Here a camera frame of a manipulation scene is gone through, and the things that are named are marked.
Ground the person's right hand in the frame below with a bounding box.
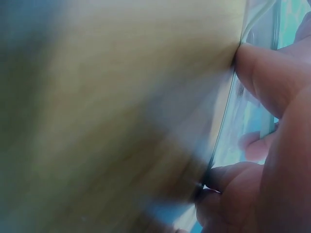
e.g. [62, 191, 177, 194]
[195, 43, 311, 233]

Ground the clear glossy plastic container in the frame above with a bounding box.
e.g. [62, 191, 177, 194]
[0, 0, 281, 233]

